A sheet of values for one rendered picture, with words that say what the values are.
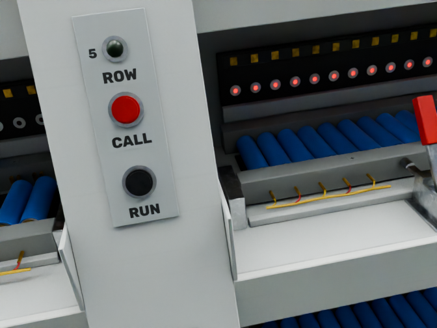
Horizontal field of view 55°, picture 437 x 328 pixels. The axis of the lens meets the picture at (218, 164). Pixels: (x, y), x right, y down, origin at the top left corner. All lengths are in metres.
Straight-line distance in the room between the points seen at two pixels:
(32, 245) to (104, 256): 0.07
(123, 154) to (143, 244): 0.06
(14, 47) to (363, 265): 0.26
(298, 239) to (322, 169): 0.06
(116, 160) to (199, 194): 0.05
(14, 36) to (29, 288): 0.16
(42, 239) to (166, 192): 0.11
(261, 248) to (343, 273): 0.06
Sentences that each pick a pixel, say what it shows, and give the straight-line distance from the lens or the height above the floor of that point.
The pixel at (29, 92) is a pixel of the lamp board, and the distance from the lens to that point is 0.42.
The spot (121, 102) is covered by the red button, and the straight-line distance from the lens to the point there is 0.25.
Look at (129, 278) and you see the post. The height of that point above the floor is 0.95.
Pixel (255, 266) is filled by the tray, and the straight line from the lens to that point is 0.29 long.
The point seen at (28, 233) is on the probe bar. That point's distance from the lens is 0.33.
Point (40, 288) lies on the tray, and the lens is 0.32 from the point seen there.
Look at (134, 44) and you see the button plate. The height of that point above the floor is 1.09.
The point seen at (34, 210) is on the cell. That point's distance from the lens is 0.36.
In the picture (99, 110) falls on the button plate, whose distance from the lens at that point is 0.25.
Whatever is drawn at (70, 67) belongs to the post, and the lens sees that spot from 0.26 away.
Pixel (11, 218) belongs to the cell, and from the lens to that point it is 0.36.
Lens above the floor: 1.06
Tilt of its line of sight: 11 degrees down
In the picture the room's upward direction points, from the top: 8 degrees counter-clockwise
